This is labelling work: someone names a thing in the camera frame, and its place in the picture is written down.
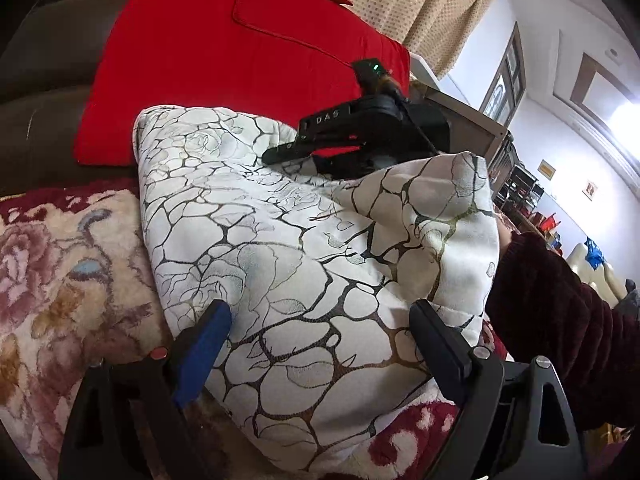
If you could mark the dark storage shelf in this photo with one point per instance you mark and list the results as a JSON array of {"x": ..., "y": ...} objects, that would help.
[{"x": 520, "y": 185}]

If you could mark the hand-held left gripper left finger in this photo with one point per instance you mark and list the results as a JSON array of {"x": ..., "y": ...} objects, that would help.
[{"x": 200, "y": 355}]

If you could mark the yellow wall sign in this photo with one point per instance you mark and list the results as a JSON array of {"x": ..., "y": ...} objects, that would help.
[{"x": 547, "y": 168}]

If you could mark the red stacked boxes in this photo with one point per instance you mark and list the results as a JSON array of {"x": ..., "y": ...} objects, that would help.
[{"x": 544, "y": 225}]

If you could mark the person's right forearm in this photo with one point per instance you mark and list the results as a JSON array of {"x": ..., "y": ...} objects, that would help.
[{"x": 550, "y": 310}]

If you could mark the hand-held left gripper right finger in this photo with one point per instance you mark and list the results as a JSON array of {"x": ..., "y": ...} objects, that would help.
[{"x": 445, "y": 350}]

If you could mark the floral plush blanket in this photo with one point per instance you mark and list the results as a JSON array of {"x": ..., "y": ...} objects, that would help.
[{"x": 60, "y": 270}]

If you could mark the small wall picture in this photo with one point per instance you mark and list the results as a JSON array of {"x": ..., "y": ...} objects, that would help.
[{"x": 591, "y": 189}]

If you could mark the beige dotted curtain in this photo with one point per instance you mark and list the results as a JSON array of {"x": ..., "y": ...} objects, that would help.
[{"x": 425, "y": 5}]

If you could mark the brown leather sofa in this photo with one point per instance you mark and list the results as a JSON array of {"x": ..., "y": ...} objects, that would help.
[{"x": 50, "y": 85}]

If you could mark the red cushion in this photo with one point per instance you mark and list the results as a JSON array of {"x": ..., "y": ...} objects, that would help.
[{"x": 200, "y": 60}]

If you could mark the cream armchair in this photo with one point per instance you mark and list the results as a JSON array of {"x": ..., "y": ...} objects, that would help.
[{"x": 602, "y": 277}]

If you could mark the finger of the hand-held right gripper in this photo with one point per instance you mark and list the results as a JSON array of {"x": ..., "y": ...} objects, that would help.
[
  {"x": 340, "y": 165},
  {"x": 295, "y": 152}
]

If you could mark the blue plastic bag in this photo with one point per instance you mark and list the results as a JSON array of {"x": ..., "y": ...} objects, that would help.
[{"x": 595, "y": 254}]

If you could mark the white crackle-print jacket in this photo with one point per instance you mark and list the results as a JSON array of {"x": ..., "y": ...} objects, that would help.
[{"x": 280, "y": 280}]

